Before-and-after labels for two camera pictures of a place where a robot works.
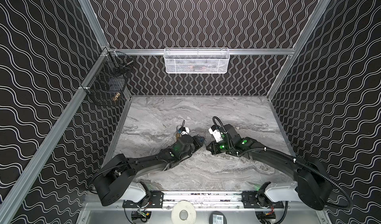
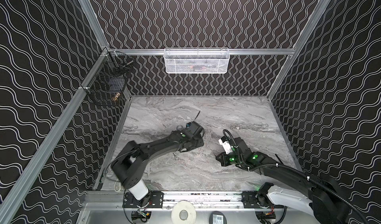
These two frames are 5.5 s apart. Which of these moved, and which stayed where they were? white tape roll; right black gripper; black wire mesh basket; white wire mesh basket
Moved: right black gripper
Stayed: white wire mesh basket; black wire mesh basket; white tape roll
